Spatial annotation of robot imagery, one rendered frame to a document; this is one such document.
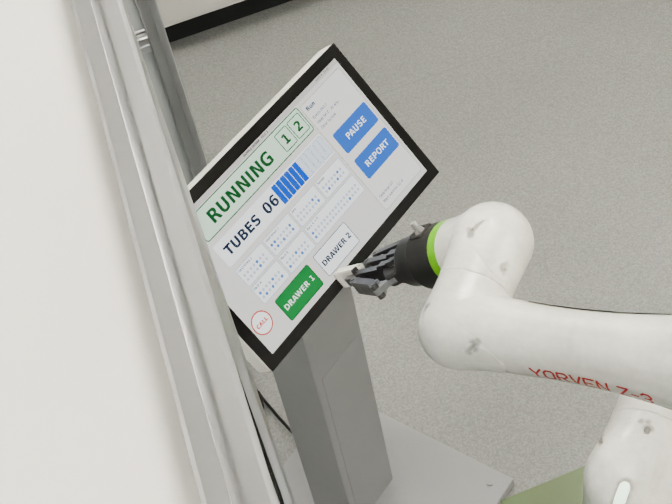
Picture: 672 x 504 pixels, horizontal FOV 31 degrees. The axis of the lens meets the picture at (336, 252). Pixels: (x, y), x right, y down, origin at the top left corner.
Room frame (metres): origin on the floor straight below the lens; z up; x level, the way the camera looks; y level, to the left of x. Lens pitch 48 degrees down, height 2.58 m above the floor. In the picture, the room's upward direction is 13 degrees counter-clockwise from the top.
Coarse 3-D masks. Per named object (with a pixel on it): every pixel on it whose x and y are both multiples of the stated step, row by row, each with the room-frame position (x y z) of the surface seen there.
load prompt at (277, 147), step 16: (288, 128) 1.59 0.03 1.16; (304, 128) 1.60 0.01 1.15; (272, 144) 1.56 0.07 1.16; (288, 144) 1.57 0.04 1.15; (256, 160) 1.53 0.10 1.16; (272, 160) 1.53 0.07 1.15; (240, 176) 1.50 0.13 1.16; (256, 176) 1.50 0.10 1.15; (224, 192) 1.47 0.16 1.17; (240, 192) 1.47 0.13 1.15; (208, 208) 1.44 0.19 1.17; (224, 208) 1.44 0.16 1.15; (240, 208) 1.45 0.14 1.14; (208, 224) 1.42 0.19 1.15; (224, 224) 1.42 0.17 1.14; (208, 240) 1.39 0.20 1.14
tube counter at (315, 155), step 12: (312, 144) 1.58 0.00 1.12; (324, 144) 1.58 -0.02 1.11; (300, 156) 1.55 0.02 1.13; (312, 156) 1.56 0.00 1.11; (324, 156) 1.57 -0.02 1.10; (288, 168) 1.53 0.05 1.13; (300, 168) 1.54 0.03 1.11; (312, 168) 1.54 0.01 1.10; (276, 180) 1.51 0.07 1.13; (288, 180) 1.51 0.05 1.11; (300, 180) 1.52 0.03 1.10; (264, 192) 1.49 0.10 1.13; (276, 192) 1.49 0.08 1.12; (288, 192) 1.50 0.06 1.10; (264, 204) 1.47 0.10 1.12; (276, 204) 1.47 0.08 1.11; (276, 216) 1.46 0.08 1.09
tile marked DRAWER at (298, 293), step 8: (304, 272) 1.39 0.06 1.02; (312, 272) 1.39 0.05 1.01; (296, 280) 1.37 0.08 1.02; (304, 280) 1.38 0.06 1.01; (312, 280) 1.38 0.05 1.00; (320, 280) 1.38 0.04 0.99; (288, 288) 1.36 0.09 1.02; (296, 288) 1.36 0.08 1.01; (304, 288) 1.37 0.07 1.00; (312, 288) 1.37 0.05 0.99; (320, 288) 1.37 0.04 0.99; (280, 296) 1.35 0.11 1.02; (288, 296) 1.35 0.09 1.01; (296, 296) 1.35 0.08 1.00; (304, 296) 1.35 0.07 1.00; (312, 296) 1.36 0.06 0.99; (280, 304) 1.33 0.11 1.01; (288, 304) 1.34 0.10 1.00; (296, 304) 1.34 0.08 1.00; (304, 304) 1.34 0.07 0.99; (288, 312) 1.33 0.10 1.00; (296, 312) 1.33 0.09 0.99
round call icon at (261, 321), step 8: (256, 312) 1.31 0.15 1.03; (264, 312) 1.32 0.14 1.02; (248, 320) 1.30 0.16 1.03; (256, 320) 1.30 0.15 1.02; (264, 320) 1.31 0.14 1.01; (272, 320) 1.31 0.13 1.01; (256, 328) 1.29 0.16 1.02; (264, 328) 1.29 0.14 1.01; (272, 328) 1.30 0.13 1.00; (264, 336) 1.28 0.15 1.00
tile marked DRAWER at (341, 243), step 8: (344, 224) 1.48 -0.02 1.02; (336, 232) 1.46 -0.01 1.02; (344, 232) 1.46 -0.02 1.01; (352, 232) 1.47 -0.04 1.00; (328, 240) 1.45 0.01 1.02; (336, 240) 1.45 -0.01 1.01; (344, 240) 1.45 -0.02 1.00; (352, 240) 1.46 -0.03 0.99; (320, 248) 1.43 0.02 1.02; (328, 248) 1.43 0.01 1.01; (336, 248) 1.44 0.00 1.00; (344, 248) 1.44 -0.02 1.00; (352, 248) 1.44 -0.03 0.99; (320, 256) 1.42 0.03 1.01; (328, 256) 1.42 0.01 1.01; (336, 256) 1.43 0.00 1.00; (344, 256) 1.43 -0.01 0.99; (320, 264) 1.41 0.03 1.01; (328, 264) 1.41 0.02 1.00; (336, 264) 1.41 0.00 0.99; (328, 272) 1.40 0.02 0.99
